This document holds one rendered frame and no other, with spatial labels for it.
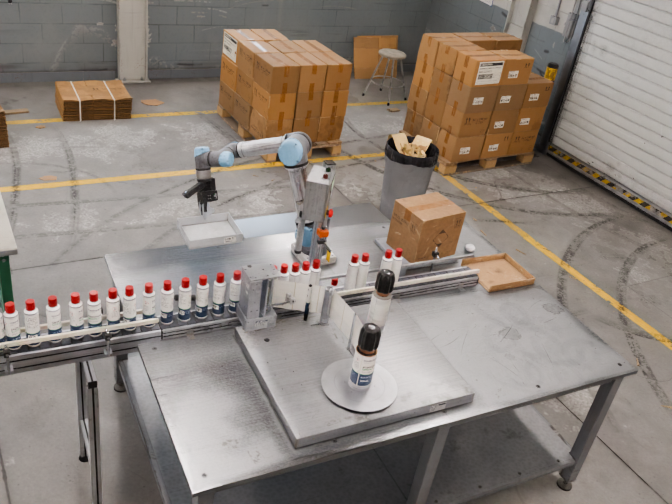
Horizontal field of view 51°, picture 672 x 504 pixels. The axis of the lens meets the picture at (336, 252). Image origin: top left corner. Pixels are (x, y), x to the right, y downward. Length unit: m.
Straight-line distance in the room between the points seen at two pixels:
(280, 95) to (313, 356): 3.83
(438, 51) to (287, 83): 1.52
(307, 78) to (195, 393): 4.18
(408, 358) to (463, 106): 4.03
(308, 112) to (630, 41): 3.08
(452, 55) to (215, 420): 4.86
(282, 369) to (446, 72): 4.55
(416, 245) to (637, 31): 4.22
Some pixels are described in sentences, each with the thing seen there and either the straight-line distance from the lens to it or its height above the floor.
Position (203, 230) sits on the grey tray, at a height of 0.95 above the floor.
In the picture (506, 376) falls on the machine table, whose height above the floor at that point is 0.83.
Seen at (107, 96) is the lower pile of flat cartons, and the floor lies 0.20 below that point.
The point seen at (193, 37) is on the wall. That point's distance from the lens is 8.48.
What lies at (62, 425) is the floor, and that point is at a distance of 3.92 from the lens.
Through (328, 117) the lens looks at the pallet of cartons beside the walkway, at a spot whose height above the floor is 0.39.
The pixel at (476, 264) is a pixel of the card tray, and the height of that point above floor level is 0.83.
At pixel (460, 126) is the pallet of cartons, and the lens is 6.81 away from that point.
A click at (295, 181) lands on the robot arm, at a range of 3.35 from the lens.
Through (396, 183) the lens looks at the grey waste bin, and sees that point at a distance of 5.79.
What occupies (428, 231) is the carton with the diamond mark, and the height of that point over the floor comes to 1.05.
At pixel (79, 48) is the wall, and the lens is 8.20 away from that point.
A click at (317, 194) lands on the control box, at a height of 1.42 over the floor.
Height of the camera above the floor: 2.78
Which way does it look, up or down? 31 degrees down
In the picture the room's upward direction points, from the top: 10 degrees clockwise
